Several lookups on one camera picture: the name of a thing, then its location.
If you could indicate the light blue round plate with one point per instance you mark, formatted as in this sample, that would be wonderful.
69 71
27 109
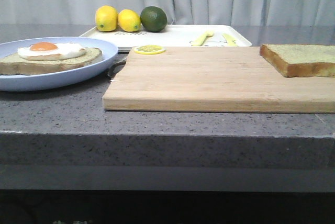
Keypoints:
24 83

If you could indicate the bread slice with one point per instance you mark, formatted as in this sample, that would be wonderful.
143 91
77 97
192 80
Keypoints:
300 60
13 64

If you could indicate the fried egg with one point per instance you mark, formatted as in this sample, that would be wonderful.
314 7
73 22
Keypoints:
51 51

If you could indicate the white rectangular tray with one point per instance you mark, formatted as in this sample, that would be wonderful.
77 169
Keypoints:
171 36

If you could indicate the wooden cutting board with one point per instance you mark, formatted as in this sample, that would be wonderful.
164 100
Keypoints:
222 79

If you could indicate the lemon slice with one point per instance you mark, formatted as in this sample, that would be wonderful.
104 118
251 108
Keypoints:
149 49

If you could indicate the yellow plastic spoon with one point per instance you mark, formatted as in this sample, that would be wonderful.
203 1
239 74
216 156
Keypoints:
201 39

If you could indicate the green lime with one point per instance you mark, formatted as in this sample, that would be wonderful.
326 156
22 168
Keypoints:
153 19

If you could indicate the yellow plastic knife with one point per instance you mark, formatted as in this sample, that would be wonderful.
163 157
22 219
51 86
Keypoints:
230 40

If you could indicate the right yellow lemon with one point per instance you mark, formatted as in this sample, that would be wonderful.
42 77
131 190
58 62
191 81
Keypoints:
129 20

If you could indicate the yellow lemon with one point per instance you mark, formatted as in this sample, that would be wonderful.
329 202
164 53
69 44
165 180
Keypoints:
129 20
106 18

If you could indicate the left yellow lemon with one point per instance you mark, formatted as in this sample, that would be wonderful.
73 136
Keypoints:
106 18

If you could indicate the metal cutting board handle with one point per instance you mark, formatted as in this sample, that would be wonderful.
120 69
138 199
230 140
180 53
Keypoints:
115 68

